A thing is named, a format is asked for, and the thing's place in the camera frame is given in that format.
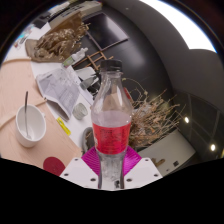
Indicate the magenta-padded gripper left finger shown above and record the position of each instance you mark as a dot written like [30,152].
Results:
[78,171]

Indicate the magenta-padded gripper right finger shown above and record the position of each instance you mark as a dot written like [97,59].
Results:
[143,171]

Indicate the clear red-labelled drink bottle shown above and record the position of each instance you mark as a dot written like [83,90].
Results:
[111,136]

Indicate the wooden figure sculpture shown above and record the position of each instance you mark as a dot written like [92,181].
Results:
[158,162]

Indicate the flat round red coaster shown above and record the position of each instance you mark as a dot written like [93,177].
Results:
[53,165]

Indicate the grey plant saucer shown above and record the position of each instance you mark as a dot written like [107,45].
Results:
[84,140]

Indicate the yellow tag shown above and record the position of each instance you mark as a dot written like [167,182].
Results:
[63,126]

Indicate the dried plant in grey pot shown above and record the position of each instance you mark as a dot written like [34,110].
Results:
[150,123]

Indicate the small grey tape roll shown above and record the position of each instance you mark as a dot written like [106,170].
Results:
[80,111]

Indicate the white ceramic cup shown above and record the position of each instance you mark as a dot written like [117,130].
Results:
[36,125]

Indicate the round ceiling spotlight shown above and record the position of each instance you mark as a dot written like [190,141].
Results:
[213,147]
[186,120]

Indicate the metal spoon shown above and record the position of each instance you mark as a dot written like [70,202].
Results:
[26,110]

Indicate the open printed newspaper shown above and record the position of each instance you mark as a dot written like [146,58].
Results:
[56,86]

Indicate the dark spray bottle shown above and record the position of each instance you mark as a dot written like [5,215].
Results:
[88,82]

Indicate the light wooden drawing board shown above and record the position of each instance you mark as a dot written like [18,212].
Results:
[13,83]

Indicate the small green-labelled plastic bottle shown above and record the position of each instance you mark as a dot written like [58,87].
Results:
[75,57]

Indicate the colourful book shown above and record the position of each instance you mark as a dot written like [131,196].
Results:
[24,35]

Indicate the long ceiling light strip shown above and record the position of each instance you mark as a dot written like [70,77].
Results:
[180,23]

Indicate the black wall screen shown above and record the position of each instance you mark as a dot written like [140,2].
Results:
[106,31]

